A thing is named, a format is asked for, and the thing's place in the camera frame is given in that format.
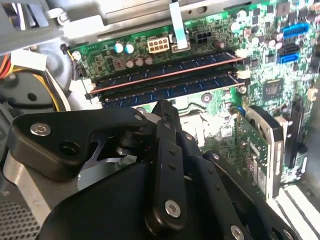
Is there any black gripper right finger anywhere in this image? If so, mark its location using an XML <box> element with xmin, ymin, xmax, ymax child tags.
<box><xmin>164</xmin><ymin>103</ymin><xmax>298</xmax><ymax>240</ymax></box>

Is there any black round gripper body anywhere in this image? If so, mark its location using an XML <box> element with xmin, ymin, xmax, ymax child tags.
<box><xmin>37</xmin><ymin>161</ymin><xmax>226</xmax><ymax>240</ymax></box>

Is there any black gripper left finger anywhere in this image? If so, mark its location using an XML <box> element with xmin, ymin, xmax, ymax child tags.
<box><xmin>7</xmin><ymin>99</ymin><xmax>188</xmax><ymax>232</ymax></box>

